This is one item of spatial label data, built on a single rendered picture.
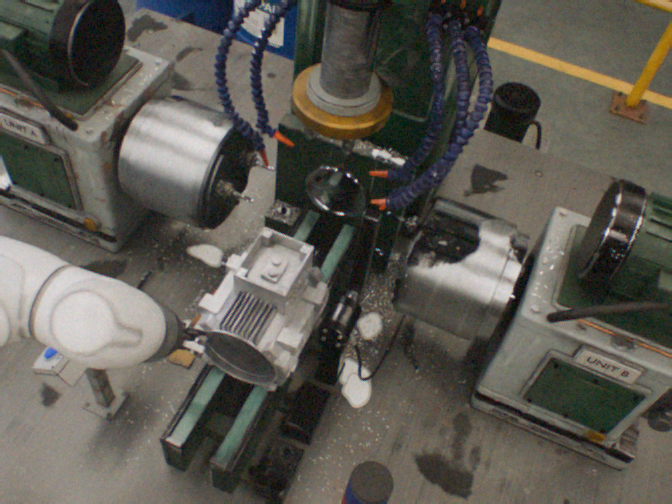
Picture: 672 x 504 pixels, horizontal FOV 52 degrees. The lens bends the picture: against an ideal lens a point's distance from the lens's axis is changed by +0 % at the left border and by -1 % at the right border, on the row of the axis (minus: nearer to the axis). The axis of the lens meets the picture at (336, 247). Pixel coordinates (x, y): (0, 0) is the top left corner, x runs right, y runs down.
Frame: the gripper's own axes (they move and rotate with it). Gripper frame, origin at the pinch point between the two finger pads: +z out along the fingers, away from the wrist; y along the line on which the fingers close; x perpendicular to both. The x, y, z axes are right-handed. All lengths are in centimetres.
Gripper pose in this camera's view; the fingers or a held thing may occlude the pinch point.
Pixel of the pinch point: (193, 337)
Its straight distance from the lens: 119.5
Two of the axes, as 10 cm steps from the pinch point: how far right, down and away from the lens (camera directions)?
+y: -9.1, -3.7, 1.6
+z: 1.1, 1.7, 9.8
